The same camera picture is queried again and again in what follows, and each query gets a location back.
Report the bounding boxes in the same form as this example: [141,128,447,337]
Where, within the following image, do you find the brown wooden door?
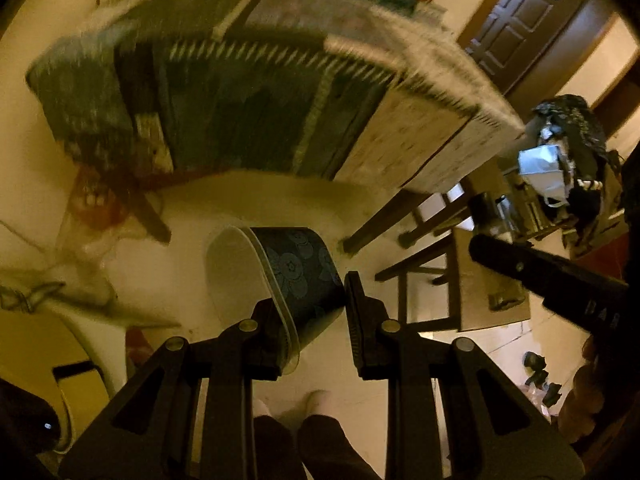
[464,0,593,97]

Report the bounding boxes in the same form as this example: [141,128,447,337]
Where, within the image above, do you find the wooden stool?
[374,225,532,334]

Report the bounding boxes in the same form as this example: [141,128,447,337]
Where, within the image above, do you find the dark patterned cloth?
[531,93,622,243]

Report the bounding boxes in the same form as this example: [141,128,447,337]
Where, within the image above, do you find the patchwork printed tablecloth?
[25,0,527,196]

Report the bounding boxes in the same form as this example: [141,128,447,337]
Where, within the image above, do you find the person's leg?
[299,390,383,480]
[252,397,306,480]

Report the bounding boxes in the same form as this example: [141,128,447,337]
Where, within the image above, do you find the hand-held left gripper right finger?
[344,271,587,480]

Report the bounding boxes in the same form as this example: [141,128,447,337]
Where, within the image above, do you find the clear plastic bag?
[47,230,178,328]

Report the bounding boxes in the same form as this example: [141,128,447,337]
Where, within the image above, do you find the blue patterned paper cup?
[207,226,347,377]

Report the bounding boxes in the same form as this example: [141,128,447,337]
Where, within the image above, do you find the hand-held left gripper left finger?
[57,299,302,480]

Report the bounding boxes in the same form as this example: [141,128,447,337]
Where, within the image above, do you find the person's right hand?
[557,335,627,445]

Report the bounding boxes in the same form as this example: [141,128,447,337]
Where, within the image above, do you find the red plastic bag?
[55,157,168,241]

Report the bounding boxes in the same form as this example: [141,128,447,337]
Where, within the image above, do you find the white face mask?
[517,143,572,209]

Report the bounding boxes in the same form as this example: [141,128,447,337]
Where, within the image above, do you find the black shoes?
[521,351,564,407]

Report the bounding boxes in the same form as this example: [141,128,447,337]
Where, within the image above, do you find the person's left leg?
[252,397,306,480]

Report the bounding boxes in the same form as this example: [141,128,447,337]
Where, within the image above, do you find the person's right leg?
[299,390,383,480]

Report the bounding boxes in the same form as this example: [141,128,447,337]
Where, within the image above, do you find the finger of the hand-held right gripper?
[469,233,630,311]

